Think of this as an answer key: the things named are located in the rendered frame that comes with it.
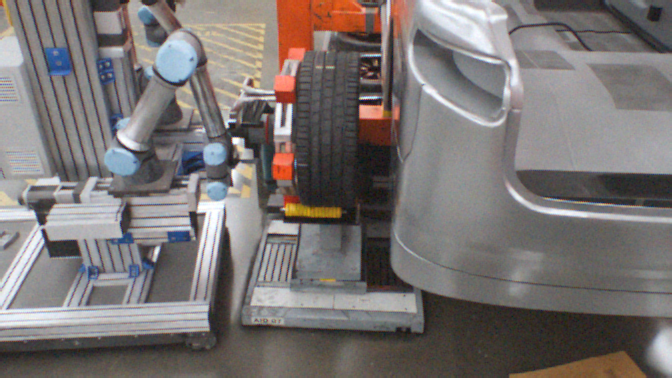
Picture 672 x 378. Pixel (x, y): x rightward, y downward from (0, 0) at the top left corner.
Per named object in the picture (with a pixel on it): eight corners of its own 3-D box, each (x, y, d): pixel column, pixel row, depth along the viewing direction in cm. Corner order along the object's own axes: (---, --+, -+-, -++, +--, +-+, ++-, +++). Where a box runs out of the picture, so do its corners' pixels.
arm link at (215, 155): (205, 137, 203) (209, 164, 209) (200, 153, 193) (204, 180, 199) (227, 137, 203) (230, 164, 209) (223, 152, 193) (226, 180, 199)
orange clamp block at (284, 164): (295, 168, 222) (292, 180, 215) (275, 167, 223) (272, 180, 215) (294, 153, 219) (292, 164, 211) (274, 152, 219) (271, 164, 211)
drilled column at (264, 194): (274, 208, 342) (271, 147, 319) (258, 207, 342) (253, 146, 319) (277, 199, 350) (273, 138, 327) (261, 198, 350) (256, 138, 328)
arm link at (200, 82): (168, 23, 191) (211, 148, 217) (160, 34, 182) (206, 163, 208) (201, 17, 190) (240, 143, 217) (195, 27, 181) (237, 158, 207)
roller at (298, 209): (346, 220, 250) (346, 210, 247) (279, 218, 251) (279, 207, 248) (346, 213, 255) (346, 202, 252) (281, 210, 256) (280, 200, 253)
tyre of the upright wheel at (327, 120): (356, 188, 203) (362, 21, 218) (290, 186, 204) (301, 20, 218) (355, 220, 267) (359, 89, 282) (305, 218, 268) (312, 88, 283)
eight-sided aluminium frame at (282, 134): (294, 217, 235) (289, 96, 206) (278, 217, 235) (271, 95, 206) (306, 153, 281) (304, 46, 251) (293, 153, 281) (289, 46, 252)
